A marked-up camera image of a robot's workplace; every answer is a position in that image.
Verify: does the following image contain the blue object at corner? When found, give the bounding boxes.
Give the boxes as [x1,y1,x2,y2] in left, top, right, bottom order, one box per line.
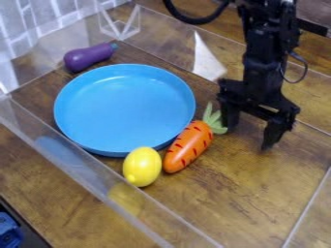
[0,212,22,248]

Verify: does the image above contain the clear acrylic enclosure wall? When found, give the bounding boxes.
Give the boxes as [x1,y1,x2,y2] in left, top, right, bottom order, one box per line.
[0,0,331,248]

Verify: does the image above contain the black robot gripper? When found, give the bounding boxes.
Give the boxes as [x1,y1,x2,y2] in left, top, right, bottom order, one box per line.
[219,58,300,150]

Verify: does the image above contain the orange toy carrot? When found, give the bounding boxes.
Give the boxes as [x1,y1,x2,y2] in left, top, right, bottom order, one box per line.
[163,103,228,173]

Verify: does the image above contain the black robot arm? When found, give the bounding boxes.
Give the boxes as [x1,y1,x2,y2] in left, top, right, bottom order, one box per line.
[163,0,300,150]

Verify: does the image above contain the blue round plate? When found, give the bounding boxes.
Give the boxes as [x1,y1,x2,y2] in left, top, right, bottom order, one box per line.
[53,64,195,157]

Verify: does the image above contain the purple toy eggplant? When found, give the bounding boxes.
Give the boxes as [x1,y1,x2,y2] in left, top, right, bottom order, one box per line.
[62,43,118,73]

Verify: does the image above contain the yellow toy lemon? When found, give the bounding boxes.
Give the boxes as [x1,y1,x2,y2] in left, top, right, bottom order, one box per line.
[122,147,161,187]

